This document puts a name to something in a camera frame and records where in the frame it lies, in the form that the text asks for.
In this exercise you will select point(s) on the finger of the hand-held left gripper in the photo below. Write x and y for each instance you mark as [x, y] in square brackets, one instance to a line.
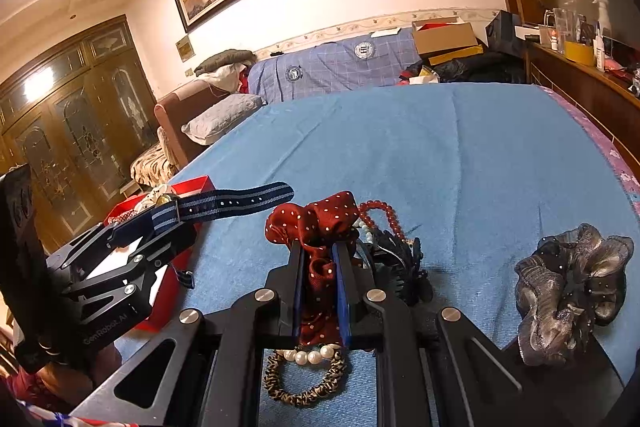
[100, 237]
[150, 259]

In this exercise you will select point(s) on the carved wooden wardrobe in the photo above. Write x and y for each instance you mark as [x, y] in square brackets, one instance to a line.
[75, 117]

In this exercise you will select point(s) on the brown armchair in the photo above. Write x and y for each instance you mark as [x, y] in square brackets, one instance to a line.
[172, 117]

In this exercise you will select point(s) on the pink floral sheet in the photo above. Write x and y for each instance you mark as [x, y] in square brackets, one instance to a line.
[600, 144]

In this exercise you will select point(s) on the black crumpled garment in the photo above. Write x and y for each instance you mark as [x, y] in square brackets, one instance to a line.
[475, 69]

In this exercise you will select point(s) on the grey sheer scrunchie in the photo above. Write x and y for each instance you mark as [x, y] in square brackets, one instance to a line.
[565, 297]

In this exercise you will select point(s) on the red gift box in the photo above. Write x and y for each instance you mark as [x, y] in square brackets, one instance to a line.
[192, 187]

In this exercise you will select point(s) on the person's left hand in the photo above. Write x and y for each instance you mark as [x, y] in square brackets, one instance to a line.
[65, 382]

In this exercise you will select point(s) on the flat white box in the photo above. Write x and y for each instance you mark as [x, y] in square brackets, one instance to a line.
[531, 32]

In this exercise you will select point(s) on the blue bed sheet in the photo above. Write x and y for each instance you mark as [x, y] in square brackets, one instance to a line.
[425, 157]

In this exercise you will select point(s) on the small gold wall plaque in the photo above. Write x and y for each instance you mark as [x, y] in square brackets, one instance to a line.
[184, 48]

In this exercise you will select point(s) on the wooden side cabinet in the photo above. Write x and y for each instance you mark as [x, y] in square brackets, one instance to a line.
[585, 97]

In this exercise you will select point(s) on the white crumpled cloth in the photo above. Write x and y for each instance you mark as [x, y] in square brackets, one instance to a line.
[225, 78]

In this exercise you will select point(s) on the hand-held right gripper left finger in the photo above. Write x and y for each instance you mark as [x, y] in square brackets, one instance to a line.
[298, 287]

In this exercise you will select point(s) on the flat yellow box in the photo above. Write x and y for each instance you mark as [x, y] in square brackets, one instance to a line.
[457, 57]

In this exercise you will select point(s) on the blue plaid quilt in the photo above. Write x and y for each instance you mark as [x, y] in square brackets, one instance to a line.
[330, 67]

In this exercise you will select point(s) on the black bag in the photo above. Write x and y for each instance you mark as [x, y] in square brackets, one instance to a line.
[502, 32]

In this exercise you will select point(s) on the grey pillow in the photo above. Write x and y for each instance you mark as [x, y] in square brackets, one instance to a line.
[220, 119]

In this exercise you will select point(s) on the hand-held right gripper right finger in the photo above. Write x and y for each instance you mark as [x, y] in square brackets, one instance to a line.
[342, 292]

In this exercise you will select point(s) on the plaid garment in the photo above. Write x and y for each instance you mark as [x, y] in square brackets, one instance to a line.
[50, 416]

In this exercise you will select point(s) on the white dotted scrunchie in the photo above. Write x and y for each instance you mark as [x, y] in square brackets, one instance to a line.
[157, 198]

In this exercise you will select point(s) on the clear glass pitcher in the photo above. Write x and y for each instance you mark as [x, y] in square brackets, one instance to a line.
[562, 29]

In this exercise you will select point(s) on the brown cardboard box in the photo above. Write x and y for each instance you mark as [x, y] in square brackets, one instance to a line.
[445, 38]

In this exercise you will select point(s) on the red polka dot scrunchie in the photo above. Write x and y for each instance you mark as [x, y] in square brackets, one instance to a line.
[320, 219]

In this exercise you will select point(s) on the white paper sheet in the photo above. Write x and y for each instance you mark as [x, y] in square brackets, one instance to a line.
[386, 32]

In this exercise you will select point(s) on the white spray bottle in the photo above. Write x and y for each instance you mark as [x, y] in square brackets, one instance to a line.
[601, 14]

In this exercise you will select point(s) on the black hair claw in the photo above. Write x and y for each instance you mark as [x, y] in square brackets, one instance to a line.
[400, 267]

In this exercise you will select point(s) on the dark grey folded garment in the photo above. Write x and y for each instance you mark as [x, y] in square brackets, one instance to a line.
[225, 58]

